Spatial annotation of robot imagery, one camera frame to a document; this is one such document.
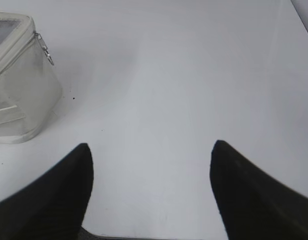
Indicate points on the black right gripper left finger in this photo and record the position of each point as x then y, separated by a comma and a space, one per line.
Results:
54, 205

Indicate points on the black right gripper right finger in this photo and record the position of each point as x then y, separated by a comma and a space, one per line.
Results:
252, 204

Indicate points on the white zippered fabric bag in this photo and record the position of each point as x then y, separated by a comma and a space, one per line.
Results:
29, 89

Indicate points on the metal zipper pull with ring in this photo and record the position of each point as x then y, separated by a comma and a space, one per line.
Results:
44, 47

